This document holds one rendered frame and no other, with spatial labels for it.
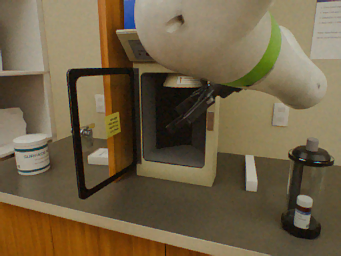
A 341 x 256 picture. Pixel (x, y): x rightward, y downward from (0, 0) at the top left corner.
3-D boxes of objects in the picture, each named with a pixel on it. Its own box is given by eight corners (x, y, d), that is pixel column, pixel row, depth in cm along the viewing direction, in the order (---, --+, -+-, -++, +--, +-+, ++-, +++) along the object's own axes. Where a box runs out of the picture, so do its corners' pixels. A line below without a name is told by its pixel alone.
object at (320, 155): (288, 154, 71) (292, 133, 69) (324, 158, 68) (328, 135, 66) (292, 166, 63) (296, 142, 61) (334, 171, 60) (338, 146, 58)
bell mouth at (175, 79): (171, 83, 109) (171, 71, 108) (210, 84, 103) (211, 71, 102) (156, 87, 93) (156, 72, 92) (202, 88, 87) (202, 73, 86)
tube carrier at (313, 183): (277, 211, 76) (285, 146, 71) (315, 216, 74) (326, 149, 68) (282, 233, 66) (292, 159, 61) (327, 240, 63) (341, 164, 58)
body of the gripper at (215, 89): (219, 67, 73) (196, 85, 77) (218, 75, 65) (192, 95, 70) (234, 85, 74) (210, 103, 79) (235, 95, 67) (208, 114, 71)
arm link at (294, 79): (253, -8, 35) (198, 47, 41) (299, 50, 30) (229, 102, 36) (313, 59, 61) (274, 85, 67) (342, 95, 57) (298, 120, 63)
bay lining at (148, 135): (163, 141, 124) (162, 71, 115) (214, 147, 115) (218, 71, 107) (142, 159, 101) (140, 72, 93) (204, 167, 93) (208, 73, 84)
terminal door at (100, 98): (136, 166, 101) (133, 67, 91) (80, 202, 74) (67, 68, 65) (135, 165, 101) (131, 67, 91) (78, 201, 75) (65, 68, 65)
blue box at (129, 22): (137, 33, 88) (136, 7, 86) (163, 32, 85) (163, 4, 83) (124, 29, 79) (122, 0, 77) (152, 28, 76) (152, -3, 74)
